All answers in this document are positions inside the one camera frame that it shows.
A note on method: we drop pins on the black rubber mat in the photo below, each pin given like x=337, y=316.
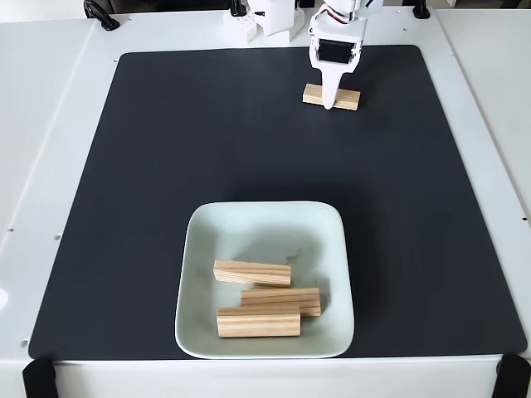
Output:
x=124, y=207

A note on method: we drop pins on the grooved wooden block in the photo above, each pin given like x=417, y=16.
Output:
x=253, y=273
x=298, y=297

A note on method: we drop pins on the black table clamp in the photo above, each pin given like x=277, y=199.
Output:
x=101, y=14
x=421, y=10

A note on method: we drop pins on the pale green square plate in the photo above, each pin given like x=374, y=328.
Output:
x=232, y=232

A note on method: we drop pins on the plain wooden block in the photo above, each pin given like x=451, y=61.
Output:
x=350, y=99
x=257, y=322

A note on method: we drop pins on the black corner bracket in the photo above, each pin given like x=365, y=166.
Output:
x=514, y=377
x=39, y=379

